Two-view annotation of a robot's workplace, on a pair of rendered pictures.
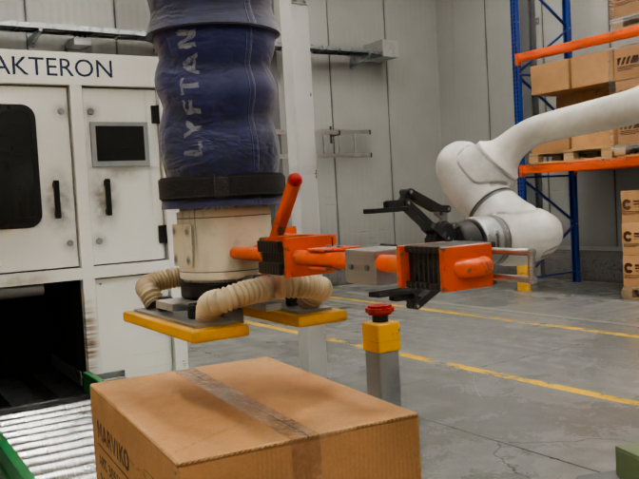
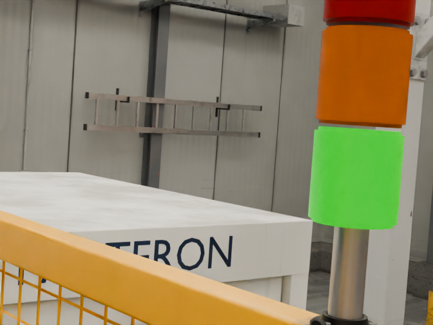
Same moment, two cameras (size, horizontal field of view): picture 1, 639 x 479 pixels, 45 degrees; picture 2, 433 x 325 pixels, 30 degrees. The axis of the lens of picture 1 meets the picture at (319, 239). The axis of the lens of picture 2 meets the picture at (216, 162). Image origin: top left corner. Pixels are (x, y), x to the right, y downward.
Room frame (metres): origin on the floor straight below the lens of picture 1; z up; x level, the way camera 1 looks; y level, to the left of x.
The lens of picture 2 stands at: (1.53, 1.14, 2.22)
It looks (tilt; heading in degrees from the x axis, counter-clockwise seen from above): 4 degrees down; 352
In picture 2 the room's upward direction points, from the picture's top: 4 degrees clockwise
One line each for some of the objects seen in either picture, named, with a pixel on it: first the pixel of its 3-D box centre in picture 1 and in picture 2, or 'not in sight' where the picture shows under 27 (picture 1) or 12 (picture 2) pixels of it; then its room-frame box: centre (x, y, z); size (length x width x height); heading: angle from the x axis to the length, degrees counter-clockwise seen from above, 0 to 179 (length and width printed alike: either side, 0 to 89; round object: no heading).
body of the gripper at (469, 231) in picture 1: (449, 244); not in sight; (1.35, -0.22, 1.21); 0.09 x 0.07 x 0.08; 122
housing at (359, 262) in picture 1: (378, 264); not in sight; (1.02, -0.08, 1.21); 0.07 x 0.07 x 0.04; 32
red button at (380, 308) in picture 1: (379, 313); not in sight; (1.86, -0.14, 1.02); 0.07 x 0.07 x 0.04
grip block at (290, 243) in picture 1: (295, 255); not in sight; (1.20, 0.04, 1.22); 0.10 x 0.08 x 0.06; 122
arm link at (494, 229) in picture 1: (480, 240); not in sight; (1.39, -0.29, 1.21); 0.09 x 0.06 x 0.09; 32
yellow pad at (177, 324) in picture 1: (180, 314); not in sight; (1.36, 0.25, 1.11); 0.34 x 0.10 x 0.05; 32
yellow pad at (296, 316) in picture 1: (275, 301); not in sight; (1.46, 0.09, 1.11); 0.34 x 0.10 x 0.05; 32
